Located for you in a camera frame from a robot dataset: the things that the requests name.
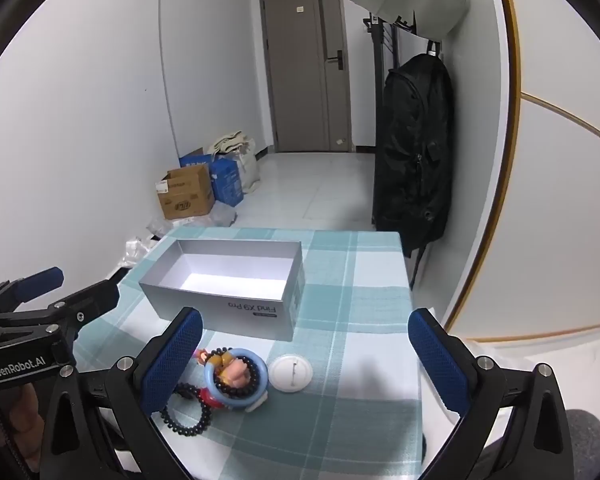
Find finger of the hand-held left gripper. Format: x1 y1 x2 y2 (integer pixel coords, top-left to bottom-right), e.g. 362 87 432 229
0 280 121 344
0 266 65 313

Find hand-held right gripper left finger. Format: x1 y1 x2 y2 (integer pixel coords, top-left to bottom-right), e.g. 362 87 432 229
39 307 203 480

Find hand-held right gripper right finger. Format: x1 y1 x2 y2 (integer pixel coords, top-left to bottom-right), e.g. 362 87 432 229
407 307 576 480

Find black spiral hair tie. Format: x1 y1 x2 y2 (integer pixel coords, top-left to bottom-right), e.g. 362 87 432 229
160 382 213 436

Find white round toy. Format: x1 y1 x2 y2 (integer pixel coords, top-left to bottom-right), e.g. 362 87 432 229
195 347 269 413

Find blue ring bracelet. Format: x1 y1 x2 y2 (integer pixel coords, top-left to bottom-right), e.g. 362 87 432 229
203 347 269 403

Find silver cardboard box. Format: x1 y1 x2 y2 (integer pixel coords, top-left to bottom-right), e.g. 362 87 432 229
139 239 307 342

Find person's left hand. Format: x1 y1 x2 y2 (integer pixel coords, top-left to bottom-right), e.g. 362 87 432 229
7 382 48 471

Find clear plastic bag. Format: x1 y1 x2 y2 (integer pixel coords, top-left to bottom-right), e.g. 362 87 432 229
122 237 158 266

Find teal checked tablecloth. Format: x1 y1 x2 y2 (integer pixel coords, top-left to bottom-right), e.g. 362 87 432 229
72 226 426 480

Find white round disc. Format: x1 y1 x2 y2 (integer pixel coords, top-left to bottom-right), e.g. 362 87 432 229
268 354 313 392

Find brown cardboard box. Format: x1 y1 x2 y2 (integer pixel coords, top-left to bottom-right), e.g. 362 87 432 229
155 164 216 221

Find white plastic bags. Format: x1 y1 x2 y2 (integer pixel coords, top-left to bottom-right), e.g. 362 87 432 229
147 207 238 238

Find blue carton box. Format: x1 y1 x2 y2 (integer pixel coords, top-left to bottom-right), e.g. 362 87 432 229
209 157 245 207
179 147 212 170

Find white cabinet with gold trim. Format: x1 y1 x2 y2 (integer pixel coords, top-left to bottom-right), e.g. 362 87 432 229
440 0 600 343

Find black backpack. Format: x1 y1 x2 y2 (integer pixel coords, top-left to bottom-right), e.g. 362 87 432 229
371 52 455 256

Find beige canvas bag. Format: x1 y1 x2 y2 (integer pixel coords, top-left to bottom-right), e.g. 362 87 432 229
207 131 260 193

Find grey door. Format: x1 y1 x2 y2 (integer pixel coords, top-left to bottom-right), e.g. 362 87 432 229
259 0 353 153

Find black coat rack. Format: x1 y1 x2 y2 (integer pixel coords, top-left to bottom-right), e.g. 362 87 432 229
362 10 443 231

